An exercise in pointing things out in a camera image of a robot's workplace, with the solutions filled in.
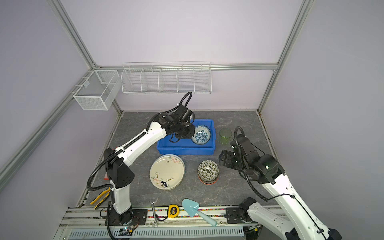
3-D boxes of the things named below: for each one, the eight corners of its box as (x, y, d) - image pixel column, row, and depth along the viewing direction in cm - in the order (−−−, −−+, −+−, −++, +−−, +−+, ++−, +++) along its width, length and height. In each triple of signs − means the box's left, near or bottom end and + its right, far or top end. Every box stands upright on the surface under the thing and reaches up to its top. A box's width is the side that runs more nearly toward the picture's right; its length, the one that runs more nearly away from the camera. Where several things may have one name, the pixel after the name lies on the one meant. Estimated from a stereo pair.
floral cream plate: (148, 190, 84) (146, 187, 81) (155, 157, 97) (153, 154, 93) (183, 190, 84) (183, 187, 81) (185, 157, 96) (185, 154, 93)
